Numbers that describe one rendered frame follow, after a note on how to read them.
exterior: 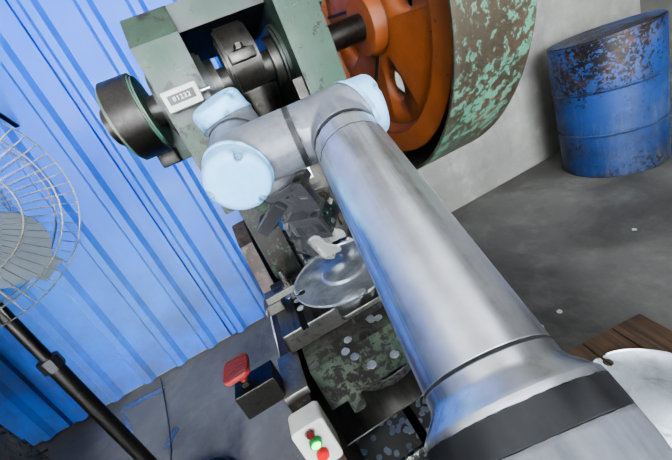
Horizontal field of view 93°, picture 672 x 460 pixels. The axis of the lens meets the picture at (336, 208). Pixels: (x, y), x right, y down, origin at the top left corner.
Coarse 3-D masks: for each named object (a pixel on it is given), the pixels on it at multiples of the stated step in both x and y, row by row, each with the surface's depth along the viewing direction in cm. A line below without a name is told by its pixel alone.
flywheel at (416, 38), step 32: (352, 0) 82; (384, 0) 76; (416, 0) 66; (384, 32) 80; (416, 32) 71; (448, 32) 58; (352, 64) 108; (384, 64) 89; (416, 64) 76; (448, 64) 61; (384, 96) 98; (416, 96) 82; (448, 96) 66; (416, 128) 83
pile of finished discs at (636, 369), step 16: (608, 352) 82; (624, 352) 81; (640, 352) 80; (656, 352) 78; (608, 368) 80; (624, 368) 78; (640, 368) 77; (656, 368) 76; (624, 384) 75; (640, 384) 74; (656, 384) 72; (640, 400) 71; (656, 400) 70; (656, 416) 67
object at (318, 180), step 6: (312, 168) 81; (318, 168) 82; (312, 174) 82; (318, 174) 82; (324, 174) 83; (312, 180) 82; (318, 180) 82; (324, 180) 83; (318, 186) 83; (324, 186) 83; (342, 216) 87; (336, 222) 84
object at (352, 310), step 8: (368, 296) 72; (376, 296) 71; (344, 304) 73; (352, 304) 72; (360, 304) 71; (368, 304) 70; (376, 304) 85; (344, 312) 70; (352, 312) 70; (360, 312) 85; (368, 312) 86; (352, 320) 85
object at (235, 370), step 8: (232, 360) 74; (240, 360) 73; (248, 360) 73; (224, 368) 72; (232, 368) 71; (240, 368) 70; (248, 368) 70; (224, 376) 70; (232, 376) 69; (240, 376) 69; (232, 384) 69
